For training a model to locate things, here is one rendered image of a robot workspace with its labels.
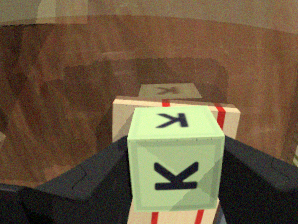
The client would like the light green cube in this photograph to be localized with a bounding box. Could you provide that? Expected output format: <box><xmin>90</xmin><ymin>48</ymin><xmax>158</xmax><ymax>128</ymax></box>
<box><xmin>128</xmin><ymin>105</ymin><xmax>225</xmax><ymax>213</ymax></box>

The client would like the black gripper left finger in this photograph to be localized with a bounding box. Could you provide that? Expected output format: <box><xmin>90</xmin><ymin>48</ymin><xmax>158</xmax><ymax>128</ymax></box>
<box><xmin>0</xmin><ymin>136</ymin><xmax>132</xmax><ymax>224</ymax></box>

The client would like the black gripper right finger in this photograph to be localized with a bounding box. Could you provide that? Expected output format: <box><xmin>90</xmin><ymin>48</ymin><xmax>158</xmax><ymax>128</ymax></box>
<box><xmin>218</xmin><ymin>135</ymin><xmax>298</xmax><ymax>224</ymax></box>

